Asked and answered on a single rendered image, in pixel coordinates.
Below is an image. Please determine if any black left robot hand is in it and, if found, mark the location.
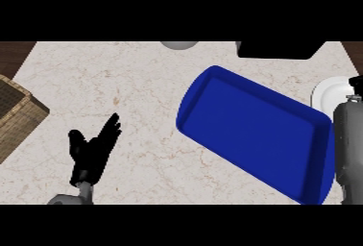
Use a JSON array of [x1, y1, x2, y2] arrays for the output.
[[66, 111, 124, 187]]

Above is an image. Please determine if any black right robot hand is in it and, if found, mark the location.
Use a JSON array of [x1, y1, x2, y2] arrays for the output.
[[346, 75, 363, 97]]

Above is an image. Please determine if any white plate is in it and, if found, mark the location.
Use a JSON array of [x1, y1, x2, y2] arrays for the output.
[[308, 75, 357, 113]]

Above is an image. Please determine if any blue plastic tray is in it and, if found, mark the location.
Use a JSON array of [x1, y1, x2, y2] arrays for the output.
[[174, 64, 337, 206]]

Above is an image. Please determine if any wicker basket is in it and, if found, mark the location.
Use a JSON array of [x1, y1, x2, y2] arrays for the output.
[[0, 74, 51, 165]]

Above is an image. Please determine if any black appliance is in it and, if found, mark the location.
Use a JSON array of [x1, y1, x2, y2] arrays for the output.
[[234, 40, 327, 61]]

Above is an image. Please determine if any grey round object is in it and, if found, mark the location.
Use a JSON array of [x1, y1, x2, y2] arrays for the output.
[[159, 40, 199, 51]]

